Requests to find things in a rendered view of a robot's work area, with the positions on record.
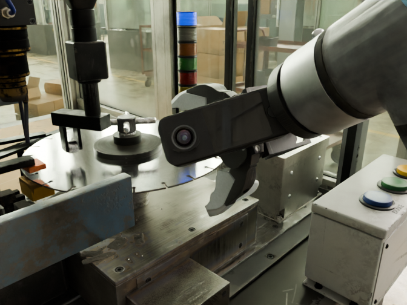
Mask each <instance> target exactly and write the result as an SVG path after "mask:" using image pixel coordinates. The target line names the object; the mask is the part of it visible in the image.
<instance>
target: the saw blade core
mask: <svg viewBox="0 0 407 305"><path fill-rule="evenodd" d="M159 121H160V120H157V121H156V123H151V124H138V125H136V130H139V131H140V132H142V133H148V134H153V135H155V136H158V137H159V133H158V124H159ZM116 131H117V125H115V126H111V127H109V128H107V129H105V130H103V131H92V130H83V129H81V139H82V150H79V149H78V152H76V153H72V154H69V153H68V152H65V151H64V150H63V149H62V146H61V138H60V133H57V134H54V135H52V136H49V137H46V138H45V139H42V140H40V141H39V142H37V143H35V144H34V145H32V146H31V147H29V149H28V150H26V152H25V153H23V155H22V156H26V155H30V156H32V157H33V158H34V159H39V160H40V161H42V162H44V163H45V164H46V167H47V168H46V169H43V170H40V171H36V172H33V173H28V172H27V171H26V170H24V169H21V171H22V173H23V175H25V176H26V177H27V176H31V178H30V179H29V180H30V181H32V182H33V183H35V184H37V185H40V186H44V187H45V188H48V189H52V190H55V191H61V192H70V191H74V190H75V189H79V188H82V187H85V186H87V185H90V184H93V183H96V182H99V181H101V180H105V179H107V178H110V177H113V176H116V175H118V174H122V173H126V174H128V175H130V176H131V182H132V190H133V188H135V193H136V194H140V193H145V192H153V191H159V190H163V189H166V187H167V188H172V187H175V186H179V185H183V184H186V183H189V182H192V181H194V180H197V179H199V178H201V177H203V176H205V175H207V174H209V173H211V172H212V171H213V170H215V169H216V168H218V167H219V166H220V165H221V164H222V163H223V161H222V160H221V158H220V157H214V158H212V159H208V160H204V161H201V162H197V163H194V164H191V165H187V166H184V167H176V166H173V165H172V164H170V163H168V161H167V160H166V158H165V154H164V150H163V147H162V149H161V150H160V151H159V152H158V153H156V154H154V155H152V156H149V157H146V158H143V159H136V160H108V159H103V158H101V157H98V156H97V155H96V154H95V153H94V149H93V144H94V143H95V141H97V140H99V139H100V138H103V137H105V136H109V135H112V134H113V133H115V132H116ZM67 138H68V141H69V140H74V135H73V129H70V130H67ZM159 138H160V137H159ZM163 184H165V186H166V187H165V186H164V185H163Z"/></svg>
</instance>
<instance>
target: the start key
mask: <svg viewBox="0 0 407 305"><path fill-rule="evenodd" d="M381 185H382V186H383V187H384V188H387V189H390V190H393V191H407V181H406V180H403V179H400V178H397V177H384V178H382V181H381Z"/></svg>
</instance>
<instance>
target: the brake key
mask: <svg viewBox="0 0 407 305"><path fill-rule="evenodd" d="M363 200H364V201H365V202H366V203H368V204H370V205H373V206H377V207H389V206H392V201H393V199H392V197H391V196H390V195H389V194H387V193H384V192H381V191H366V192H365V193H364V195H363Z"/></svg>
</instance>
